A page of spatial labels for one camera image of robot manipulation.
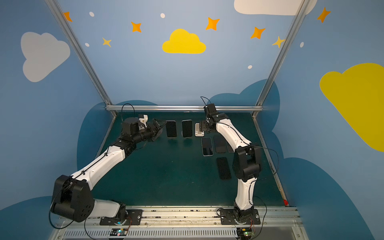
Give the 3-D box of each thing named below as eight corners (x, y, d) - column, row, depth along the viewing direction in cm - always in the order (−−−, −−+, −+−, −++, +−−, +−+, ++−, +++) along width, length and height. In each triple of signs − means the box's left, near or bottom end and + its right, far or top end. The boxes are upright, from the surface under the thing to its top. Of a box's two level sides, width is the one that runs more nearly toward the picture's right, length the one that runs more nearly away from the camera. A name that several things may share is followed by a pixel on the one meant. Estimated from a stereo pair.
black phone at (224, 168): (220, 179, 91) (221, 177, 89) (216, 159, 100) (217, 157, 98) (231, 178, 92) (232, 177, 90) (226, 158, 101) (226, 156, 98)
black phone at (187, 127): (183, 140, 110) (182, 125, 96) (183, 134, 113) (182, 119, 100) (192, 140, 110) (192, 125, 96) (192, 134, 113) (192, 119, 100)
